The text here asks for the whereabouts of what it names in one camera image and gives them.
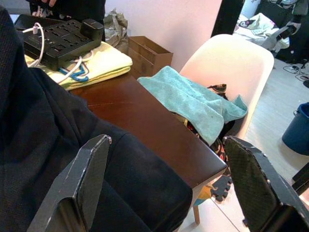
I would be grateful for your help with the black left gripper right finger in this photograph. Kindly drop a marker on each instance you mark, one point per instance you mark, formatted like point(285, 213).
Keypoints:
point(256, 193)

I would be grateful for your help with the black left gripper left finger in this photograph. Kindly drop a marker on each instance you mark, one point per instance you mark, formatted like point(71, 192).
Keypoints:
point(72, 193)

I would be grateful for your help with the black polo shirt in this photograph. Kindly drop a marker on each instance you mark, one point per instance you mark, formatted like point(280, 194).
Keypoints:
point(48, 145)

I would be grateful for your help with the person right hand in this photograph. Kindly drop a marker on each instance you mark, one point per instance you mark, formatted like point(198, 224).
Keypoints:
point(49, 2)

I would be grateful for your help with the black foam puzzle mat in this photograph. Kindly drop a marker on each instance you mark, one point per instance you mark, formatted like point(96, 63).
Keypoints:
point(222, 191)

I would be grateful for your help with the black orange patterned fabric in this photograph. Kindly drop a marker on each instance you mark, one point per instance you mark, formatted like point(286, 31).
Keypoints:
point(220, 149)

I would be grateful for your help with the blue bucket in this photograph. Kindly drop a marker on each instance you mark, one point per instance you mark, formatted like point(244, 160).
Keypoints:
point(297, 130)

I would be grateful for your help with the teal towel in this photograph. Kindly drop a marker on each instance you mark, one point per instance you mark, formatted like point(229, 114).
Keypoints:
point(188, 101)

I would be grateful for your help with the pale yellow folded cloth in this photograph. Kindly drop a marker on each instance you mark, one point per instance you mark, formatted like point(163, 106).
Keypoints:
point(108, 62)

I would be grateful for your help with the white plastic chair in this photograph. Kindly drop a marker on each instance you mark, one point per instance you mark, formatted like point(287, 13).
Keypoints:
point(229, 60)

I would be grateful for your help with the black power strip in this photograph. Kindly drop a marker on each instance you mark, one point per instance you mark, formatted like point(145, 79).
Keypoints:
point(60, 43)

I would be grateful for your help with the brown cardboard box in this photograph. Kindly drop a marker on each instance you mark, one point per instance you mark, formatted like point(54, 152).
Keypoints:
point(149, 58)

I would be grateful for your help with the black charger adapter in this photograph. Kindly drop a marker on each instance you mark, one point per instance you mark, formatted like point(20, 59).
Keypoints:
point(91, 27)

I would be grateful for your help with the white printed bedding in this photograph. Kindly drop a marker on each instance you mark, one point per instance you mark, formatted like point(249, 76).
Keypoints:
point(256, 26)

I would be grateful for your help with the crumpled brown paper bag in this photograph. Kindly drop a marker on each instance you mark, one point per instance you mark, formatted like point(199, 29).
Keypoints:
point(116, 26)

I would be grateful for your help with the black beam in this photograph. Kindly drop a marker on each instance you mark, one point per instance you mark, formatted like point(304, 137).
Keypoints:
point(227, 17)

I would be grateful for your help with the person in black shirt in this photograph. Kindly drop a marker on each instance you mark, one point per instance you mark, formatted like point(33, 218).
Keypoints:
point(79, 9)

